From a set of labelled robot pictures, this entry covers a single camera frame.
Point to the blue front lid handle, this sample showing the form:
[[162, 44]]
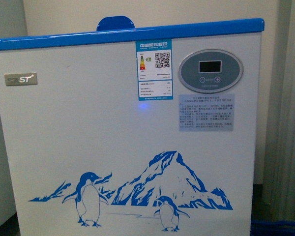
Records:
[[115, 23]]

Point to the blue crate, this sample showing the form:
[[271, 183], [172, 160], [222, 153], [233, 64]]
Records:
[[277, 228]]

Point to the silver brand badge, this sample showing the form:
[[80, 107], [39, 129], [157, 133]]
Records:
[[22, 79]]

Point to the oval grey control panel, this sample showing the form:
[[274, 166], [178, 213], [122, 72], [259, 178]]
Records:
[[210, 71]]

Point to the white chest freezer blue rim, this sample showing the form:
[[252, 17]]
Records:
[[88, 158]]

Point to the grey instruction sticker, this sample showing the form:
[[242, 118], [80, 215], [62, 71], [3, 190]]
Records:
[[208, 113]]

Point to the blue energy label sticker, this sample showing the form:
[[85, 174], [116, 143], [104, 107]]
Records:
[[154, 69]]

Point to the grey curtain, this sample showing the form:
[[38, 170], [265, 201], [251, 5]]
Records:
[[279, 165]]

